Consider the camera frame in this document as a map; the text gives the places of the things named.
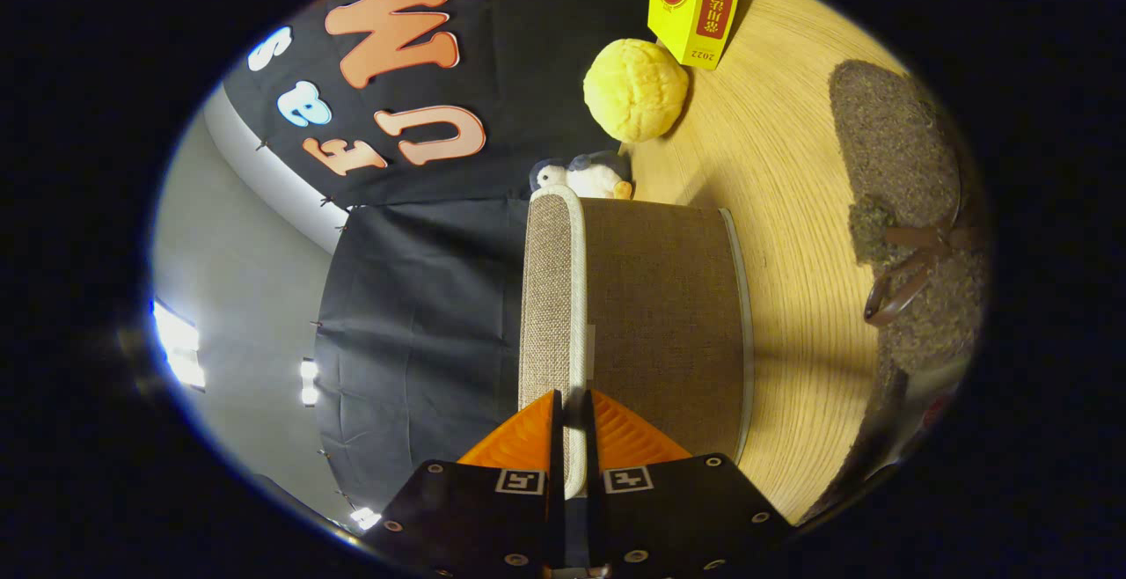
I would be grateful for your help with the yellow book red circle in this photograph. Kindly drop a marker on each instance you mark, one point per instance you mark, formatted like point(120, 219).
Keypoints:
point(695, 7)

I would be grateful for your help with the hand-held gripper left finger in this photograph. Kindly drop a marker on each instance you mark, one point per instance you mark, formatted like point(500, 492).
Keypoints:
point(493, 517)

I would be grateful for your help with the brown fabric storage box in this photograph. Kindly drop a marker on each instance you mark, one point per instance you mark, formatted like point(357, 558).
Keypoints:
point(660, 315)

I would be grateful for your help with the yellow round plush cushion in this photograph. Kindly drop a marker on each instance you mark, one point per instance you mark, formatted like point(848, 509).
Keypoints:
point(633, 91)

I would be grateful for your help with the row of small cloth clips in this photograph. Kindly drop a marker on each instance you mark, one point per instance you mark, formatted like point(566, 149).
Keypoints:
point(326, 201)

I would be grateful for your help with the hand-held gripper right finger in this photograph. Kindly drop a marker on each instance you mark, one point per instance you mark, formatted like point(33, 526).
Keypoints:
point(669, 517)

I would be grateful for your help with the brown shoe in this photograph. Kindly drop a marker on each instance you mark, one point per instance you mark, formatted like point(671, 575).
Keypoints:
point(906, 148)

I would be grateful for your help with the ceiling light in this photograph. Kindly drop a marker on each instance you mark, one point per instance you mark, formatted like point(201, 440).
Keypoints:
point(308, 385)
point(176, 337)
point(365, 518)

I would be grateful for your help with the penguin plush toy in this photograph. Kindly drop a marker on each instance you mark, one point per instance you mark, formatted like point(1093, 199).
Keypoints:
point(598, 179)

